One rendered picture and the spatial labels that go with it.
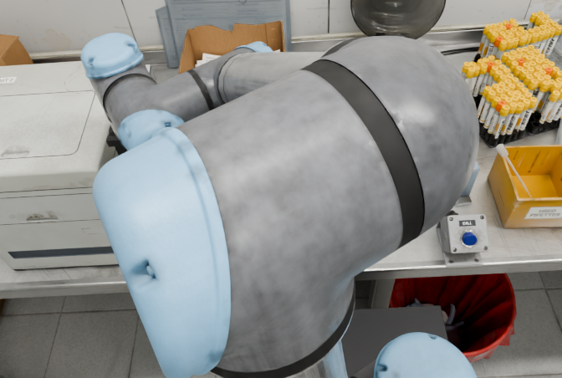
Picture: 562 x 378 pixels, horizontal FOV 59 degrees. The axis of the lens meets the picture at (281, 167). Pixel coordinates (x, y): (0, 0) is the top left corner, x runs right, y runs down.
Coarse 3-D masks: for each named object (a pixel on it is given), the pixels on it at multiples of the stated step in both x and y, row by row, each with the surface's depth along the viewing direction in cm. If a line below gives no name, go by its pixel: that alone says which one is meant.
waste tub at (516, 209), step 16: (496, 160) 101; (512, 160) 102; (528, 160) 102; (544, 160) 102; (560, 160) 100; (496, 176) 101; (512, 176) 106; (528, 176) 105; (544, 176) 105; (560, 176) 101; (496, 192) 102; (512, 192) 94; (544, 192) 103; (560, 192) 101; (512, 208) 94; (528, 208) 93; (544, 208) 93; (560, 208) 93; (512, 224) 97; (528, 224) 97; (544, 224) 97; (560, 224) 97
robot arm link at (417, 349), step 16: (400, 336) 58; (416, 336) 57; (432, 336) 58; (384, 352) 56; (400, 352) 56; (416, 352) 56; (432, 352) 56; (448, 352) 56; (368, 368) 59; (384, 368) 55; (400, 368) 55; (416, 368) 55; (432, 368) 55; (448, 368) 55; (464, 368) 55
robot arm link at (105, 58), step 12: (108, 36) 65; (120, 36) 65; (84, 48) 64; (96, 48) 63; (108, 48) 63; (120, 48) 63; (132, 48) 64; (84, 60) 62; (96, 60) 62; (108, 60) 62; (120, 60) 62; (132, 60) 63; (96, 72) 62; (108, 72) 62; (120, 72) 63; (132, 72) 63; (144, 72) 64; (96, 84) 64; (108, 84) 62
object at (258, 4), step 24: (168, 0) 125; (192, 0) 124; (216, 0) 124; (240, 0) 124; (264, 0) 123; (288, 0) 124; (168, 24) 130; (192, 24) 129; (216, 24) 128; (288, 24) 127; (168, 48) 134; (288, 48) 131
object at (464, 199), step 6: (474, 168) 96; (474, 174) 97; (474, 180) 99; (468, 186) 100; (462, 192) 102; (468, 192) 102; (462, 198) 103; (468, 198) 103; (456, 204) 102; (462, 204) 102
